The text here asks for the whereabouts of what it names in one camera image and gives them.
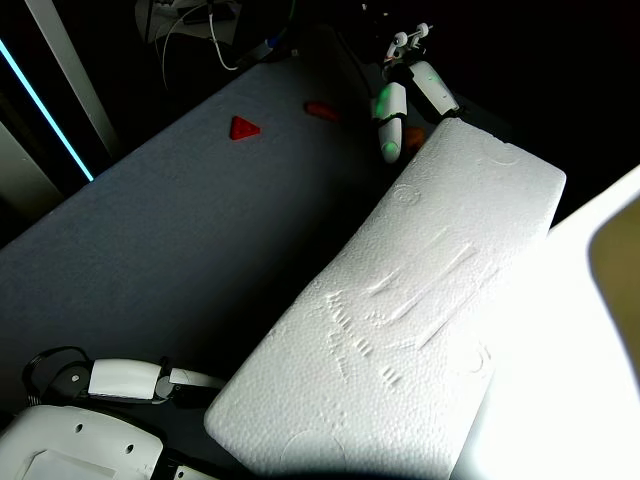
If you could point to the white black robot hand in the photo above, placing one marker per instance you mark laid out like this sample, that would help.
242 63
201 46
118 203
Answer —
90 435
435 87

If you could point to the white styrofoam block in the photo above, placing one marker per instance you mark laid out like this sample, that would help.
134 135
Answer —
390 280

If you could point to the moulded styrofoam tray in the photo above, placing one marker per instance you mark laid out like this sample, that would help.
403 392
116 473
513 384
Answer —
550 360

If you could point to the orange elongated toy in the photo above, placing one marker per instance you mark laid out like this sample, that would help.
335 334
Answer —
322 111

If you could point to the grey table cloth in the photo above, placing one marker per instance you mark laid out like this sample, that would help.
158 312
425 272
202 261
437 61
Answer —
175 240

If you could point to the cyan light strip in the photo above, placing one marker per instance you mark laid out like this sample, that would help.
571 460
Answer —
47 112

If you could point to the white frame post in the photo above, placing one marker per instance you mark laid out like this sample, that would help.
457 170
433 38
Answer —
75 75
25 170

